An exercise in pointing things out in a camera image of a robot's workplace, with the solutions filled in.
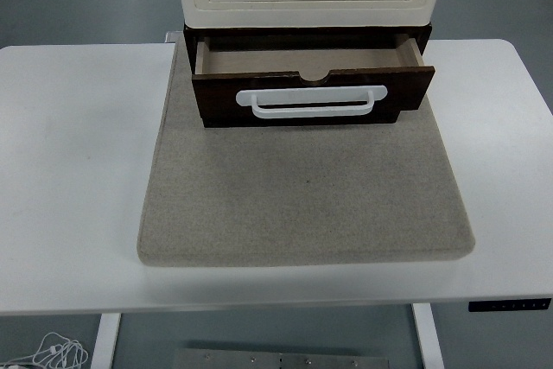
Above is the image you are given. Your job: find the white drawer handle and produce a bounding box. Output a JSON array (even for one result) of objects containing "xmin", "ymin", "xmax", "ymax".
[{"xmin": 235, "ymin": 85, "xmax": 389, "ymax": 121}]

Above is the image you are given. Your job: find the beige fabric mat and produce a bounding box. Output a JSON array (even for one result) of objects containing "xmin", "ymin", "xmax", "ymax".
[{"xmin": 137, "ymin": 35, "xmax": 477, "ymax": 268}]

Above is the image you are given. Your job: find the white table leg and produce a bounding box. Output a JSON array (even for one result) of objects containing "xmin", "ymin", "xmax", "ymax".
[
  {"xmin": 91, "ymin": 312, "xmax": 124, "ymax": 369},
  {"xmin": 410, "ymin": 302, "xmax": 447, "ymax": 369}
]

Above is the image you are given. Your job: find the dark wooden drawer case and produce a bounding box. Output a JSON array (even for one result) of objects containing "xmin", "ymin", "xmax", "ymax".
[{"xmin": 182, "ymin": 21, "xmax": 435, "ymax": 130}]

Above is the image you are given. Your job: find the white cable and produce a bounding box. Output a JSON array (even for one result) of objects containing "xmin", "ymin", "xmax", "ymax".
[{"xmin": 0, "ymin": 332, "xmax": 90, "ymax": 369}]

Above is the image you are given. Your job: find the dark wooden drawer with handle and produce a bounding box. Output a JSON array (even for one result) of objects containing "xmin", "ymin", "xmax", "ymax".
[{"xmin": 190, "ymin": 33, "xmax": 436, "ymax": 120}]

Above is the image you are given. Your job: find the black table control panel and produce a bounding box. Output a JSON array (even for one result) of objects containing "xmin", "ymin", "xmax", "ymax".
[{"xmin": 468, "ymin": 297, "xmax": 553, "ymax": 313}]

